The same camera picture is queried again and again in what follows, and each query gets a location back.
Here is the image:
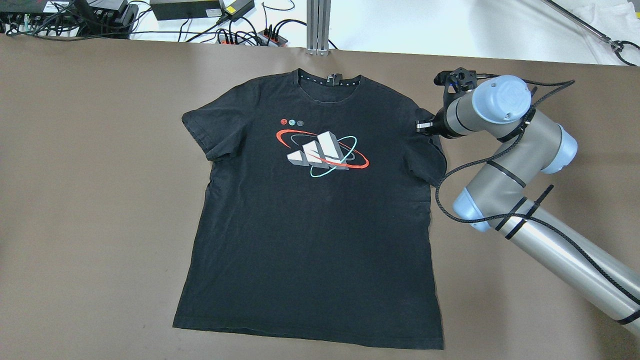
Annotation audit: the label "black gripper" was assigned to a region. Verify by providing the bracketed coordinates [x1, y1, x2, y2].
[416, 111, 453, 139]

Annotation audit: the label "black graphic t-shirt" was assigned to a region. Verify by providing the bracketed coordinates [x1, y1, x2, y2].
[173, 69, 447, 350]

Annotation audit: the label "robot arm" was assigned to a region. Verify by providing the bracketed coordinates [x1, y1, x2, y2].
[416, 68, 640, 337]

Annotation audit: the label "grey power strip red switches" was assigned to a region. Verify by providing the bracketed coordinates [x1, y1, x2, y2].
[212, 28, 288, 47]

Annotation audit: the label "metal reacher rod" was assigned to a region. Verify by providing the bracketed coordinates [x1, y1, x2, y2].
[542, 0, 625, 52]

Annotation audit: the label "black laptop charger brick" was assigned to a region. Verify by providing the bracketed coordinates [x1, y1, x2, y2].
[215, 0, 255, 25]

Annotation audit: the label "black power supply box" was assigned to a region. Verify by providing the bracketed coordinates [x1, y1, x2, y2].
[148, 0, 222, 21]

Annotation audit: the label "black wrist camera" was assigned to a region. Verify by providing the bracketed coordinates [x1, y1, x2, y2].
[433, 67, 478, 95]

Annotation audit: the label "aluminium frame post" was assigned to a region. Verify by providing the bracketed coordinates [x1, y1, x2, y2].
[306, 0, 331, 56]

